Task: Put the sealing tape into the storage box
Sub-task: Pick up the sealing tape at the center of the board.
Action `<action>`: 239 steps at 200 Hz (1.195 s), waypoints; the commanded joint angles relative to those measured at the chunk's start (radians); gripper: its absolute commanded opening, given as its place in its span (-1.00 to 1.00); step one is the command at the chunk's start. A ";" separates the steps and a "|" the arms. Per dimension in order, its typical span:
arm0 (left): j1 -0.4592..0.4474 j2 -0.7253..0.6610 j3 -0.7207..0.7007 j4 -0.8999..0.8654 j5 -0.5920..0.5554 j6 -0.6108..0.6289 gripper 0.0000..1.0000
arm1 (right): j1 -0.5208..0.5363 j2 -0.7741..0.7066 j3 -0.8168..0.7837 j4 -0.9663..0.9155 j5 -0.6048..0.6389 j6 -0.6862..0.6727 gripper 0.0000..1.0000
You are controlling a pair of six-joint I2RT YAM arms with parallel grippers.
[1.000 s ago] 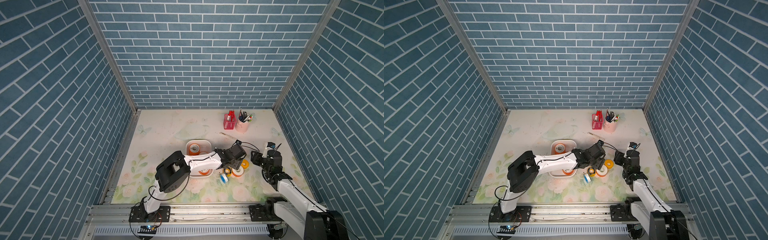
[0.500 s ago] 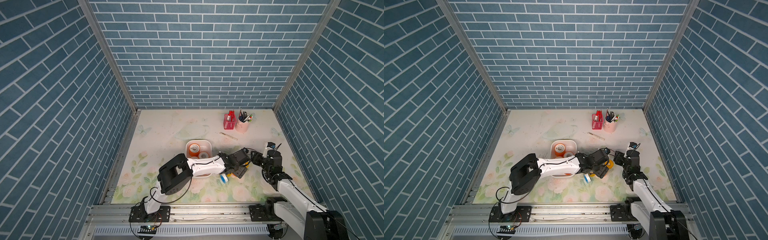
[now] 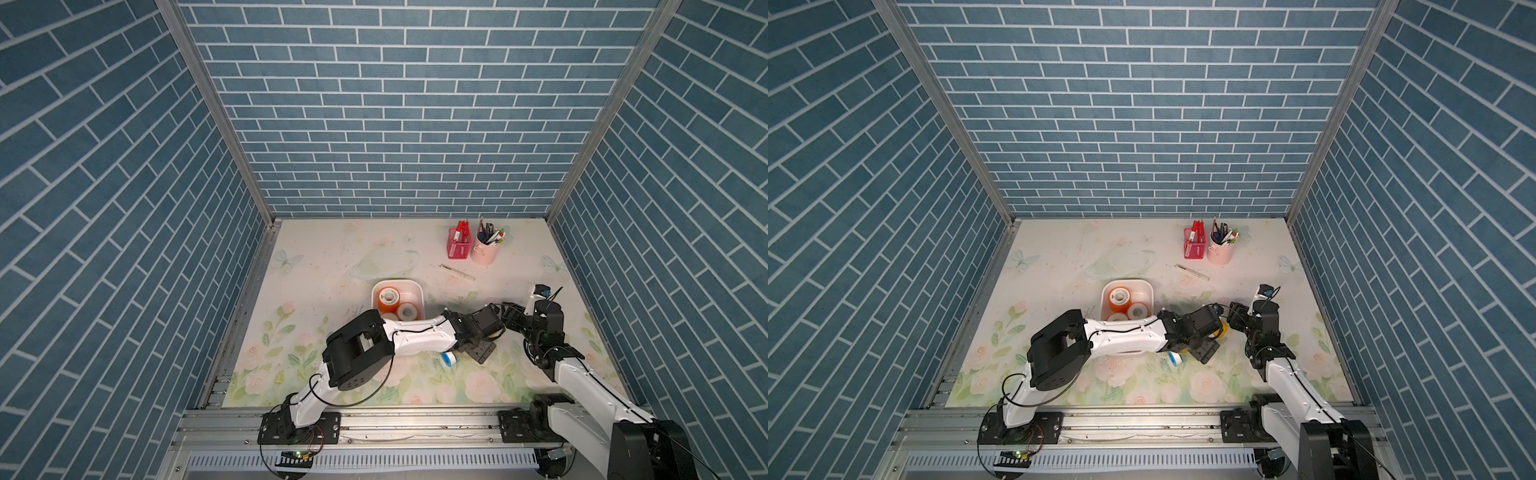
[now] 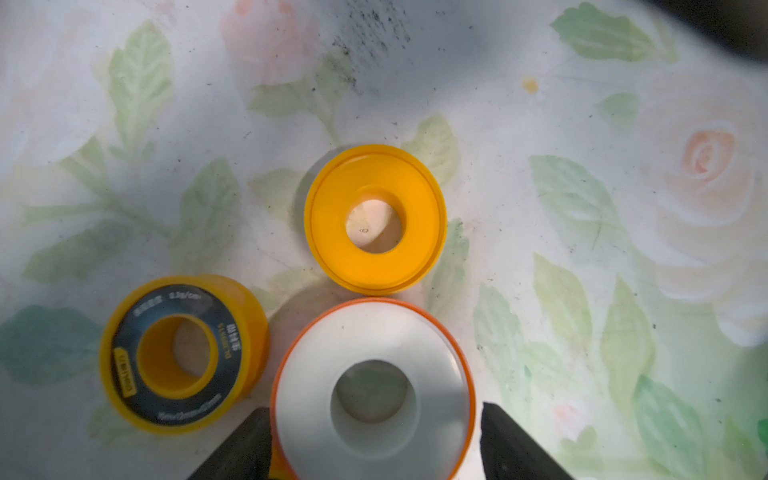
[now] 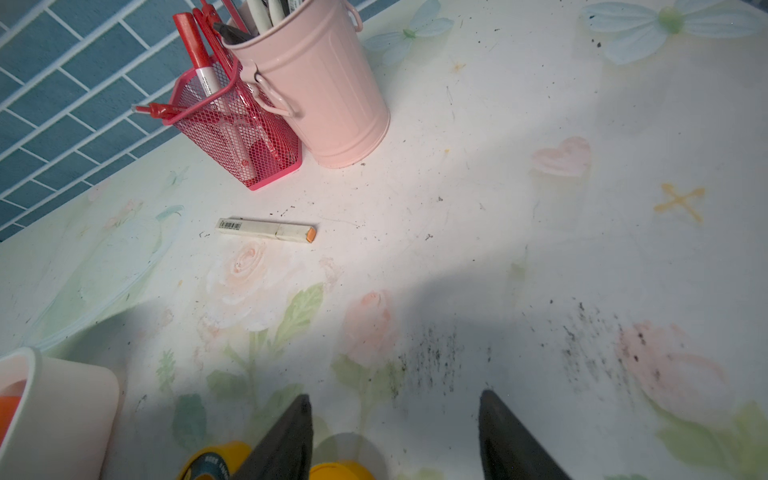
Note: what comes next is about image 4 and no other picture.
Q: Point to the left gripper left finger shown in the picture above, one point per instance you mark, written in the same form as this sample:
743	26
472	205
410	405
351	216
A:
244	455

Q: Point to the yellow black tape roll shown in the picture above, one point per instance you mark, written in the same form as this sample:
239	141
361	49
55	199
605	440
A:
180	351
375	220

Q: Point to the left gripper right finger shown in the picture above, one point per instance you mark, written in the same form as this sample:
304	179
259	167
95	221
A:
508	452

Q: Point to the large yellow orange tape roll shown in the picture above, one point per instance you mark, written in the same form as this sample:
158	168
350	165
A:
373	389

